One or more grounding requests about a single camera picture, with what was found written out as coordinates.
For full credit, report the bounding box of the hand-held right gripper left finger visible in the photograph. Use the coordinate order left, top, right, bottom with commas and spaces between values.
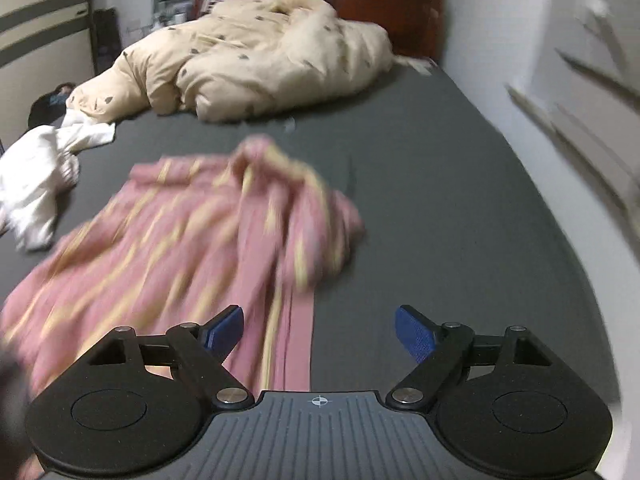
85, 305, 254, 411

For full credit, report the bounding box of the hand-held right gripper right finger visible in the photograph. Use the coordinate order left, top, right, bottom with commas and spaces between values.
386, 305, 558, 413

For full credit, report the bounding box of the pink striped knit sweater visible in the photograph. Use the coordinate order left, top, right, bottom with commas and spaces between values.
0, 135, 369, 403

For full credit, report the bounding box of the dark clothes pile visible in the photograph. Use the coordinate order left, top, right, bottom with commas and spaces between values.
27, 82, 77, 132

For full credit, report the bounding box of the bed with grey sheet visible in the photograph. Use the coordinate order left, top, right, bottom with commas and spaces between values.
0, 62, 622, 403

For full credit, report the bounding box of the crumpled white garment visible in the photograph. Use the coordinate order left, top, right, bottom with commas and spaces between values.
0, 110, 118, 253

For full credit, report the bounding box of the stone windowsill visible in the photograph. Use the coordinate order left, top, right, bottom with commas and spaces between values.
505, 81, 640, 242

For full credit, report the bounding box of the beige spotted duvet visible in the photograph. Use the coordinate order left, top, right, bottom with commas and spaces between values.
65, 0, 396, 123

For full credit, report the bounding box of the beige drawer box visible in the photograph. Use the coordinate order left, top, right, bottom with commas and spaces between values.
550, 47, 640, 196

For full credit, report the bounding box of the black hanging bag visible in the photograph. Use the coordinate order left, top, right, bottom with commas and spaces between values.
92, 7, 121, 77

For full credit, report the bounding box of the dark red wooden headboard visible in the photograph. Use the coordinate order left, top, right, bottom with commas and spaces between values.
195, 0, 447, 68

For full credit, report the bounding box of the beige wardrobe with grey stripes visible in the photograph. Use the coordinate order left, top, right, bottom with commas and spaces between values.
0, 0, 98, 147

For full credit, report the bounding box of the white cord bundle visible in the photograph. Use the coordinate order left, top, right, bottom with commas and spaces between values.
394, 54, 437, 79

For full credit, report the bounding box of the wire storage rack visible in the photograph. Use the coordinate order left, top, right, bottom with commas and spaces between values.
151, 0, 201, 32

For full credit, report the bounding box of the white wall charger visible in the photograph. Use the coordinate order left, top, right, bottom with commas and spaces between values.
580, 0, 614, 24

